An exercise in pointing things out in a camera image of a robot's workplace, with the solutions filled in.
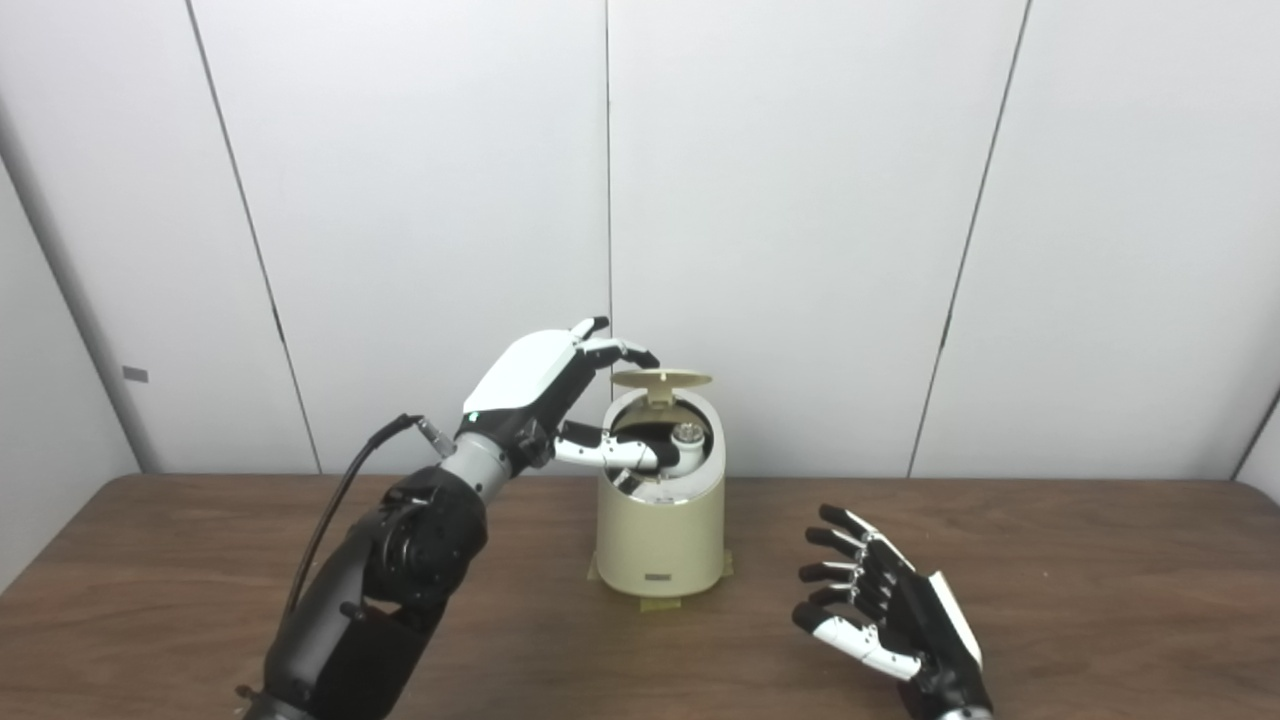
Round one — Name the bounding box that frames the cream round bin lid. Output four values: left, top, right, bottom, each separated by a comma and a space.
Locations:
611, 369, 714, 406

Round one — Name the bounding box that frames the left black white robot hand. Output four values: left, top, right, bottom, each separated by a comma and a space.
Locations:
457, 317, 681, 476

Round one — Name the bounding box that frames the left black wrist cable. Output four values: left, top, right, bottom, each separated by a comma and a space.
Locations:
283, 414, 456, 621

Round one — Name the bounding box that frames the cream-colored bin body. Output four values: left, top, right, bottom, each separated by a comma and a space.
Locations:
594, 388, 727, 599

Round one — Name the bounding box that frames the small white plastic bottle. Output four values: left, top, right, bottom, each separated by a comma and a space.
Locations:
655, 423, 707, 476

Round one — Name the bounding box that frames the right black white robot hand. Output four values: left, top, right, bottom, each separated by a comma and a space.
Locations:
792, 503, 993, 716

